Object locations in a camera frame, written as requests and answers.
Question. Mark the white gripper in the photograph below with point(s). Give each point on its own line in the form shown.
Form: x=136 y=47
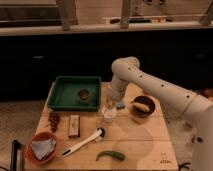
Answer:
x=109 y=110

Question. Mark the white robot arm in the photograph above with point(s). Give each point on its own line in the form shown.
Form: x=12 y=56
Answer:
x=195 y=109

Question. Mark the blue small object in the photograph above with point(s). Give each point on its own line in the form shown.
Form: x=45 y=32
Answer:
x=120 y=105

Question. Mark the yellow banana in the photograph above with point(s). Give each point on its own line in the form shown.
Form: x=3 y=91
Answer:
x=141 y=107

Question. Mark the dark brown bowl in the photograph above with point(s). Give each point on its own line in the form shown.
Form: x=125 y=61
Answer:
x=144 y=100

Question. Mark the brown rectangular block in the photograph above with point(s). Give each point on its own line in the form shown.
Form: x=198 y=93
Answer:
x=74 y=126

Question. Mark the green chili pepper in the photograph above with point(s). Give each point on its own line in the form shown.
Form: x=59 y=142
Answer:
x=115 y=154

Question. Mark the green plastic tray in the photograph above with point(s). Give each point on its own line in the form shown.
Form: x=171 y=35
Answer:
x=64 y=95

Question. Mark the grey cloth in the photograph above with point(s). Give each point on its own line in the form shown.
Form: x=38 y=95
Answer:
x=43 y=148

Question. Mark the orange bowl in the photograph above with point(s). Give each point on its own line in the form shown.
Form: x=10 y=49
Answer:
x=30 y=156

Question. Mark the black stand left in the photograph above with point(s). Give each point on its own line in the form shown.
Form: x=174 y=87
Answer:
x=17 y=156

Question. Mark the white handled brush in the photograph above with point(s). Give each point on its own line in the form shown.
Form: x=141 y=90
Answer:
x=98 y=134

